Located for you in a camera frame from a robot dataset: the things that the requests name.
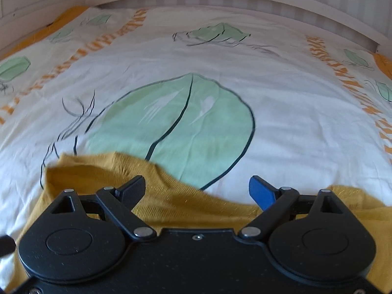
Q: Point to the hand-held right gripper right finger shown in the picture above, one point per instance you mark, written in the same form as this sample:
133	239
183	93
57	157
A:
261	193

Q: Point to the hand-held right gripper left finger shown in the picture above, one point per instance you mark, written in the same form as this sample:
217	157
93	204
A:
134	191

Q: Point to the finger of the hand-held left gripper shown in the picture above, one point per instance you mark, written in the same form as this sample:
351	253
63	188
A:
6	245

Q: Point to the mustard yellow knit sweater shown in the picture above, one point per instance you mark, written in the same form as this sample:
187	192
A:
183	196

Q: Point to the white leaf-print duvet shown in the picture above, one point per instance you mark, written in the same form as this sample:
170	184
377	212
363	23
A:
275	113

